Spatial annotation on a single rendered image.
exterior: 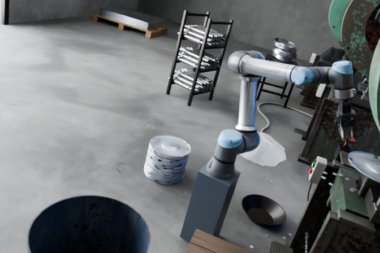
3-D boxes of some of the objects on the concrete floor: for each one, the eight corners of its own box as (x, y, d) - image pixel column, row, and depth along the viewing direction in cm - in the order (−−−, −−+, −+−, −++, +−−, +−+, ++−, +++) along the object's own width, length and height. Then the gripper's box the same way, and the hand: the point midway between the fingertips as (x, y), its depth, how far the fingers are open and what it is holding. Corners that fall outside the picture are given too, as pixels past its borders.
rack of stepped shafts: (191, 108, 379) (214, 20, 343) (162, 91, 402) (180, 8, 366) (214, 101, 412) (237, 21, 376) (185, 87, 435) (203, 10, 399)
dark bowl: (234, 221, 223) (237, 212, 221) (243, 196, 250) (246, 188, 248) (280, 240, 217) (284, 231, 214) (284, 213, 244) (287, 205, 241)
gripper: (334, 101, 147) (337, 148, 153) (358, 99, 144) (361, 147, 150) (332, 96, 155) (335, 140, 160) (354, 94, 152) (357, 139, 158)
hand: (346, 138), depth 157 cm, fingers closed
